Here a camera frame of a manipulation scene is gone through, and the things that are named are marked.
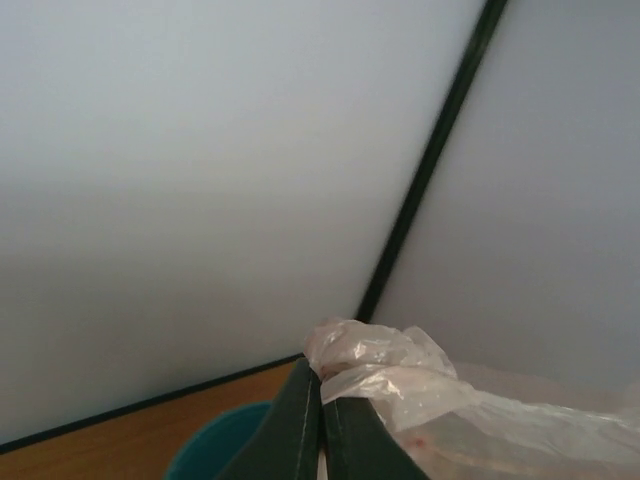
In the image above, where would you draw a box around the translucent pink plastic trash bag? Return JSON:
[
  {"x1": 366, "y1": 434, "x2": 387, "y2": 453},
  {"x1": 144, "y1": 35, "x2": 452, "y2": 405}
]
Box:
[{"x1": 304, "y1": 319, "x2": 639, "y2": 479}]

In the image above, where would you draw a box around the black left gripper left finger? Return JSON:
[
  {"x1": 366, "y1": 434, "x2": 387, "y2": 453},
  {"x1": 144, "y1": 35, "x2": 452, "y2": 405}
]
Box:
[{"x1": 218, "y1": 359, "x2": 321, "y2": 480}]

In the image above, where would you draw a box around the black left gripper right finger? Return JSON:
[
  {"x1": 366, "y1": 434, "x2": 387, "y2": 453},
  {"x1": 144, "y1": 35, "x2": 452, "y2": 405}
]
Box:
[{"x1": 323, "y1": 398, "x2": 429, "y2": 480}]

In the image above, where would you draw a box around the teal plastic trash bin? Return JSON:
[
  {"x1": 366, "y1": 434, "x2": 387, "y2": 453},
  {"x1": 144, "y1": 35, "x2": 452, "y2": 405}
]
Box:
[{"x1": 164, "y1": 401, "x2": 271, "y2": 480}]

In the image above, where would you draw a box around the black frame post right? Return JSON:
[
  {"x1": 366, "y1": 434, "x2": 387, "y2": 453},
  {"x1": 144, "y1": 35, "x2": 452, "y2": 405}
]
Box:
[{"x1": 354, "y1": 0, "x2": 509, "y2": 324}]

